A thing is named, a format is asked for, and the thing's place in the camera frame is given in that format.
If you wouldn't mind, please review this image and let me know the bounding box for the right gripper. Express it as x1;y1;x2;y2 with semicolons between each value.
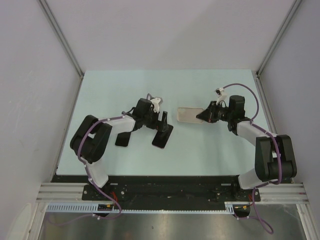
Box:
196;100;233;123

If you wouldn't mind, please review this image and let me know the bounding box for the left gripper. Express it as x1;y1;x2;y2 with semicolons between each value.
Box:
142;108;168;132

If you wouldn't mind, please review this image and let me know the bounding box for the bare phone purple edge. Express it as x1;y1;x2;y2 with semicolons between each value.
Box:
152;124;174;149

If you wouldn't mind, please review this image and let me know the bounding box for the bare phone silver edge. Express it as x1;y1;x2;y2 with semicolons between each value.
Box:
115;132;131;148

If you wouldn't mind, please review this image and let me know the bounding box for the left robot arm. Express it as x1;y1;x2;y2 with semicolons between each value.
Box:
70;94;174;200

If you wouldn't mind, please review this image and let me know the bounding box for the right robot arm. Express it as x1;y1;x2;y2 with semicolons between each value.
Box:
196;95;298;201

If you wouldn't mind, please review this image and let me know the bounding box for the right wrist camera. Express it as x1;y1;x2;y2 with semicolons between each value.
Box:
215;87;227;105

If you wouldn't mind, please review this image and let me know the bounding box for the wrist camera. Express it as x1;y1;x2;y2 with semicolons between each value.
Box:
146;93;163;113
215;87;227;105

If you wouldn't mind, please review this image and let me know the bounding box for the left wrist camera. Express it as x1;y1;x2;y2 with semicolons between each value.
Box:
146;93;163;113

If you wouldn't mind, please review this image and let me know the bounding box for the right side aluminium rail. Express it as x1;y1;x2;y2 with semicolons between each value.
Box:
252;71;292;181

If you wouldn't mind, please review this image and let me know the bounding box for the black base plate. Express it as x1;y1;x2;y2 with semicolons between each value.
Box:
51;174;292;211

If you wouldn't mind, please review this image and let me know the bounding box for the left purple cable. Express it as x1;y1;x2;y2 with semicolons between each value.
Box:
47;116;126;227

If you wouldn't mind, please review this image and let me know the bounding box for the purple cable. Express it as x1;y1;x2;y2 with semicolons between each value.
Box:
222;83;285;233
47;116;126;227

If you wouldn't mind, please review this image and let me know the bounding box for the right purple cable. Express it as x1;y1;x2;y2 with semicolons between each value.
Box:
222;83;285;233

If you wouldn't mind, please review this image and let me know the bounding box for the white slotted cable duct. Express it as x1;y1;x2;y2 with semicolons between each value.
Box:
46;202;237;215

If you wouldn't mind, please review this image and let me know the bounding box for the right aluminium corner post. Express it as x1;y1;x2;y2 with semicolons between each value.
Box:
255;0;304;77

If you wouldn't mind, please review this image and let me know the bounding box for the aluminium corner post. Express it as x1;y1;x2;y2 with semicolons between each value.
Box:
37;0;85;78
255;0;304;77

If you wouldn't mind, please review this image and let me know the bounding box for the left aluminium corner post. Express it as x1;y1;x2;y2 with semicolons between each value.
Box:
37;0;85;78

